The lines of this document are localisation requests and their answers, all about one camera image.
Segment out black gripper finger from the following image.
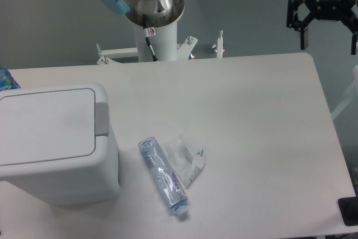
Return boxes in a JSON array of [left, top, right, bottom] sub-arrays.
[[341, 9, 357, 55], [286, 0, 314, 50]]

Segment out white push-lid trash can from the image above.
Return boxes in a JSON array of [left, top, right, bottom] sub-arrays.
[[1, 83, 121, 206]]

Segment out clear crumpled plastic wrapper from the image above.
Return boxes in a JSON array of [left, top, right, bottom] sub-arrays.
[[163, 133, 206, 189]]

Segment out black device table corner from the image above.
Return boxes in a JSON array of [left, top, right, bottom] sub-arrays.
[[338, 196, 357, 227]]

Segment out crushed clear plastic bottle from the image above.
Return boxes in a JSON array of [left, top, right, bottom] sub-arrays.
[[138, 137, 189, 221]]

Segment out blue-label water bottle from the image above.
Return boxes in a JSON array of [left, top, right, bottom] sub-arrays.
[[0, 66, 21, 91]]

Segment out white frame right edge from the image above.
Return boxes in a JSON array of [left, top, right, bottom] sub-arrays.
[[331, 65, 357, 120]]

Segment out white levelling foot post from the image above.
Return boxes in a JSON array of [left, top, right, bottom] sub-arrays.
[[212, 30, 225, 58]]

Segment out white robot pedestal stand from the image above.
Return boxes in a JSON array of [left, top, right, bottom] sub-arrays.
[[96, 20, 198, 64]]

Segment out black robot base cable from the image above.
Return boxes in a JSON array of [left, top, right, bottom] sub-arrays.
[[142, 13, 159, 62]]

